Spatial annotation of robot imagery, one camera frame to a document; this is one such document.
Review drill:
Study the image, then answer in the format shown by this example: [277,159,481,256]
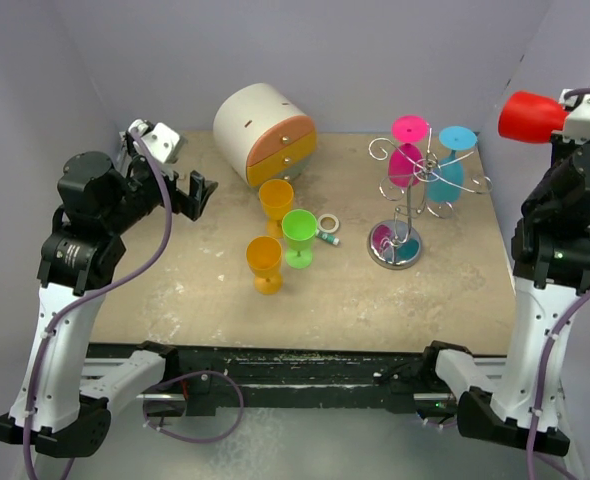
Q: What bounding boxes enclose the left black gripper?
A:
[102,132,215,235]

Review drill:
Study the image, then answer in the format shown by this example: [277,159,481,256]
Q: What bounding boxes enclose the pink plastic wine glass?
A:
[388,115,429,188]

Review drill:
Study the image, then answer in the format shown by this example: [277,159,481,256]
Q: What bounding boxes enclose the blue plastic wine glass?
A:
[427,126,477,204]

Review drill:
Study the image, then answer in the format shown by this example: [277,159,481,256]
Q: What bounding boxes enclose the red plastic wine glass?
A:
[497,91,569,144]

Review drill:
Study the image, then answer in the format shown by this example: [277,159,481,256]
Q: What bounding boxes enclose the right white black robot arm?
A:
[419,135,590,456]

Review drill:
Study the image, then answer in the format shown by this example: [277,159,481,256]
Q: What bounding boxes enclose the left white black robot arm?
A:
[0,151,218,459]

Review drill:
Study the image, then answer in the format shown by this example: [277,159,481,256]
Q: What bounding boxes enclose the far orange wine glass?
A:
[259,179,294,239]

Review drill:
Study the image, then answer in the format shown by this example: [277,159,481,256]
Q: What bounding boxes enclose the orange wine glass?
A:
[259,179,294,239]
[246,236,283,295]

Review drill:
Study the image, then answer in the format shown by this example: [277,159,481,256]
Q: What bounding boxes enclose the near orange wine glass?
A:
[246,236,283,295]

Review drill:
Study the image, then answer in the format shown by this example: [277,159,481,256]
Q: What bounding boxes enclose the green plastic wine glass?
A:
[282,209,317,269]

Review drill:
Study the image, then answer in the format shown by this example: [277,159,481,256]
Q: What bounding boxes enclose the chrome wine glass rack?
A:
[367,132,492,270]

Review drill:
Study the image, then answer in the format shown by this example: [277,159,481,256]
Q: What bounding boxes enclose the round white drawer cabinet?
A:
[212,83,317,189]

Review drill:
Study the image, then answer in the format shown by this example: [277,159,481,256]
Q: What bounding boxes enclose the small green white tube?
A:
[316,230,340,246]

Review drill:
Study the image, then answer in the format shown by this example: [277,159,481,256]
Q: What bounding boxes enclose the white tape roll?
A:
[317,213,340,234]

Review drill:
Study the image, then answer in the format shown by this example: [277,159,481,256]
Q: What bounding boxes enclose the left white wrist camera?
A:
[125,119,186,165]

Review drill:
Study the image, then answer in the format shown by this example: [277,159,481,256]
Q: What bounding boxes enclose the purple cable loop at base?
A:
[142,368,247,444]

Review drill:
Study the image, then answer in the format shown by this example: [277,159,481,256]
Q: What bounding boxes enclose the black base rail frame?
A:
[87,342,476,419]

